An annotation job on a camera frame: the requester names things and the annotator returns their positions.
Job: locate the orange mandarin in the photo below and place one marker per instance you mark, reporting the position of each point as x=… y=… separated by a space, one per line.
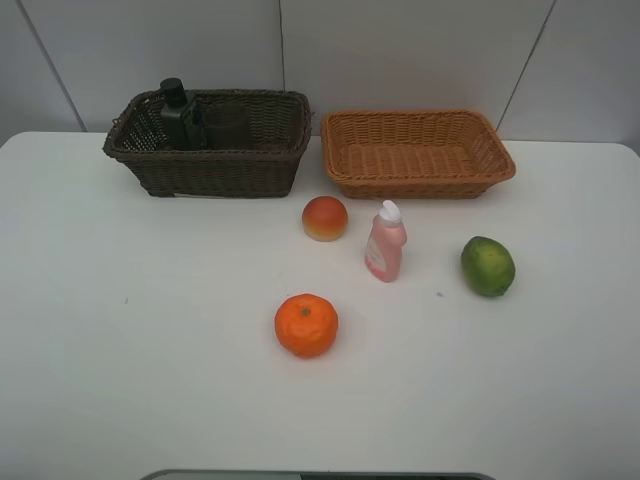
x=306 y=325

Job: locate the green lime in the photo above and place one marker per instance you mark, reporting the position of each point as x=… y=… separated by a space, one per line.
x=487 y=266

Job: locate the black rectangular bottle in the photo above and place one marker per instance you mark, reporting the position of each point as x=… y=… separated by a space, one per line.
x=181 y=116

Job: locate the pink lotion bottle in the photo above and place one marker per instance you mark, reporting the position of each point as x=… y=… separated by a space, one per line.
x=387 y=238

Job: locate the red yellow peach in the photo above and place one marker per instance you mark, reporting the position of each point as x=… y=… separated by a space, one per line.
x=325 y=218

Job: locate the dark brown wicker basket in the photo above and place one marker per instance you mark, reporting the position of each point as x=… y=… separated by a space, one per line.
x=280 y=127

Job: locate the translucent purple cup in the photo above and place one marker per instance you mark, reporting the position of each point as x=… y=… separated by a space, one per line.
x=227 y=127

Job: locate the orange wicker basket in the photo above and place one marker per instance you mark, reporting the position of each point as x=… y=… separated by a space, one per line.
x=426 y=154

